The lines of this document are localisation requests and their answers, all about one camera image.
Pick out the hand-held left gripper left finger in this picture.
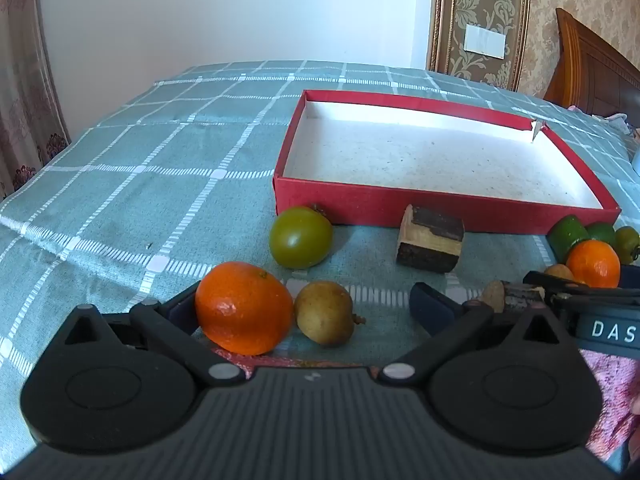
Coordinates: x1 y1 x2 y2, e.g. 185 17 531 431
62 281 247 389

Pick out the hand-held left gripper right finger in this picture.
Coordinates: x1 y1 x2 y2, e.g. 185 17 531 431
377 282 576 386

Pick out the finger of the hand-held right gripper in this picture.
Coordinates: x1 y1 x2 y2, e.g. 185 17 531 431
523 271 640 297

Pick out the small wooden log piece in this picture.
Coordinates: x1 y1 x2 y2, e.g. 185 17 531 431
481 280 546 315

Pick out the small orange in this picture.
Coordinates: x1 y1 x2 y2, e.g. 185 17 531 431
566 239 621 289

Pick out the large orange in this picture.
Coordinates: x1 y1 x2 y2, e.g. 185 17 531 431
195 261 294 356

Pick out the brown round fruit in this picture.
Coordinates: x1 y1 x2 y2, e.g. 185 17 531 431
293 281 366 347

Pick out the large green tomato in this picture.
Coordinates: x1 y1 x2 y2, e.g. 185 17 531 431
269 204 334 269

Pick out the red cardboard box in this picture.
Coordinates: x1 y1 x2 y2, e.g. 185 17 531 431
273 90 621 236

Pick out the green cucumber piece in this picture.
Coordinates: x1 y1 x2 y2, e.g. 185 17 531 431
546 215 591 264

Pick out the large wooden block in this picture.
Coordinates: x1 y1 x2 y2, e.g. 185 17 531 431
396 204 465 274

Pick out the small green lime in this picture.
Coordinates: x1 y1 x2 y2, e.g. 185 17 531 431
586 222 617 248

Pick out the pink towel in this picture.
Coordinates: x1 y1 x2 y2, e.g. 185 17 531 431
575 347 640 471

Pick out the small green tomato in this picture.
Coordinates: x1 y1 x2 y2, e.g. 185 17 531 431
614 226 640 266

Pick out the pink cloth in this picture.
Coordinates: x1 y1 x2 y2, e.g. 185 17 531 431
567 105 640 136

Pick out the wooden headboard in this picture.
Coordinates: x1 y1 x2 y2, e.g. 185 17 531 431
543 7 640 131

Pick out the patterned curtain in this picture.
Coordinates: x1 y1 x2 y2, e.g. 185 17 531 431
0 0 71 201

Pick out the white wall switch plate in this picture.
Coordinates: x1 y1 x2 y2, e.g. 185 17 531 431
463 23 510 58

